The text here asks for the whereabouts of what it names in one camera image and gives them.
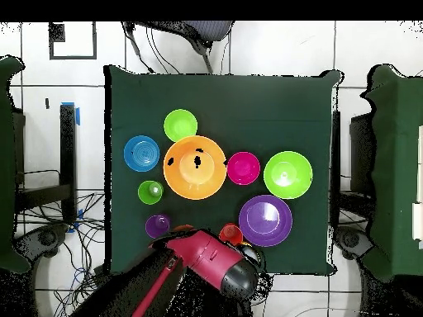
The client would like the large orange bowl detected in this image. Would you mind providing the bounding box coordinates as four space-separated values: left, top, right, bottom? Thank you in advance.
163 135 228 201

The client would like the small green bowl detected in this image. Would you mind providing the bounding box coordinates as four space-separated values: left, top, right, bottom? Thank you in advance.
163 108 198 143

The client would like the orange cup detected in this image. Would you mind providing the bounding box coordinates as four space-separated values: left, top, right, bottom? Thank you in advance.
218 222 245 246

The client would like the green cup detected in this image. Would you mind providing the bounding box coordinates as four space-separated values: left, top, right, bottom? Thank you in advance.
137 180 164 206

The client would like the purple bowl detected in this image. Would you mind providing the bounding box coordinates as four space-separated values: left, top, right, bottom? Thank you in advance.
238 194 294 248

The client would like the purple cup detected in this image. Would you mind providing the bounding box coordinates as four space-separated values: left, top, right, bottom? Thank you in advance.
145 213 172 239

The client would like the pink bowl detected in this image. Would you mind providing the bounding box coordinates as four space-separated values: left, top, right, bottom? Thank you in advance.
226 151 261 187

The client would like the dark green tablecloth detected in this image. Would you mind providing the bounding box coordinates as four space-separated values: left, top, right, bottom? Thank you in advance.
103 64 343 277

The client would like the blue bowl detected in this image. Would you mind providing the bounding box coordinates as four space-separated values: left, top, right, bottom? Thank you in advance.
123 135 161 173

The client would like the large green bowl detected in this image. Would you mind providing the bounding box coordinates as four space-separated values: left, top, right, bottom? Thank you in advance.
263 150 314 200

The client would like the grey office chair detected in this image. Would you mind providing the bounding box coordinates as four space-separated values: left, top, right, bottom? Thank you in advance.
121 21 235 74

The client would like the black chair base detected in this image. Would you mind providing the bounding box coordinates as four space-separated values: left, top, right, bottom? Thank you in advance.
333 225 374 262
14 223 70 262

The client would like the dark green cloth covered table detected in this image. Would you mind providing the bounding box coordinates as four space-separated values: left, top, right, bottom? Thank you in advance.
359 64 423 282
0 55 31 275

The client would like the black stand frame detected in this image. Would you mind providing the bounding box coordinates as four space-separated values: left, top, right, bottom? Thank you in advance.
12 103 78 225
330 110 376 229

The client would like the floor cable bundle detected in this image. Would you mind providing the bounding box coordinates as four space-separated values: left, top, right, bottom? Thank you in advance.
16 191 110 317

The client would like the grey square floor frame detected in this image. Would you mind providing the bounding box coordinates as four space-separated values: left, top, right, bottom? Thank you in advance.
48 21 97 61

